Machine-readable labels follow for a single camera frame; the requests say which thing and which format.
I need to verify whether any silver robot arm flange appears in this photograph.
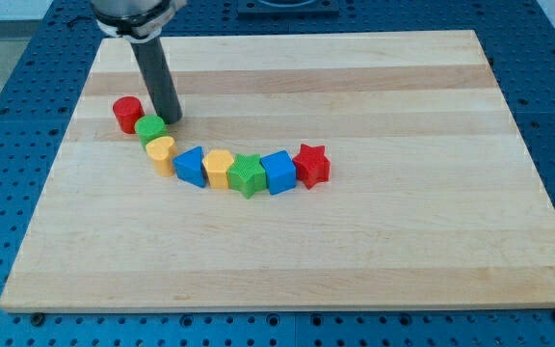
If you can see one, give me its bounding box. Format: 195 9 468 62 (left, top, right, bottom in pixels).
90 0 188 43

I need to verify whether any blue cube block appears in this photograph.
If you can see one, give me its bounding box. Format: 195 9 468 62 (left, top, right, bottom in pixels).
260 150 296 195

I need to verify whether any green star block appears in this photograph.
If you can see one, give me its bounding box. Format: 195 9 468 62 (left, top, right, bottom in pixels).
226 153 267 199

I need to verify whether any red star block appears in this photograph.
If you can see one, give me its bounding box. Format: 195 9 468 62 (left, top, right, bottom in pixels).
292 144 330 189

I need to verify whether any yellow hexagon block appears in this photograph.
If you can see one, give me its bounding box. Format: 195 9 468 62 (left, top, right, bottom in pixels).
202 149 234 189

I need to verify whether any blue triangle block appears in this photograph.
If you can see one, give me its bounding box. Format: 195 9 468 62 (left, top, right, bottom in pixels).
172 147 206 188

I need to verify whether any yellow heart block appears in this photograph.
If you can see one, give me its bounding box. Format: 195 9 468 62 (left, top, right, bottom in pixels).
145 136 178 177

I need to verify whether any green cylinder block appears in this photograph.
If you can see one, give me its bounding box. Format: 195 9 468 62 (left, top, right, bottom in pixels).
134 115 169 148

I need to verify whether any wooden board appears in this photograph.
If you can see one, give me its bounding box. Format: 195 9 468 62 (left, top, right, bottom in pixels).
0 30 555 313

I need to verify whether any red cylinder block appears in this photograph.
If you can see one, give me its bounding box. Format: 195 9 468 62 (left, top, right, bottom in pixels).
112 95 145 134

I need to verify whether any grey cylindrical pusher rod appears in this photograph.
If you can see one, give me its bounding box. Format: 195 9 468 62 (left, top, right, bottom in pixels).
131 37 182 124

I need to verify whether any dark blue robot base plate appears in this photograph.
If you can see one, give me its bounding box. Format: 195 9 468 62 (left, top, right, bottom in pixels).
237 0 339 17

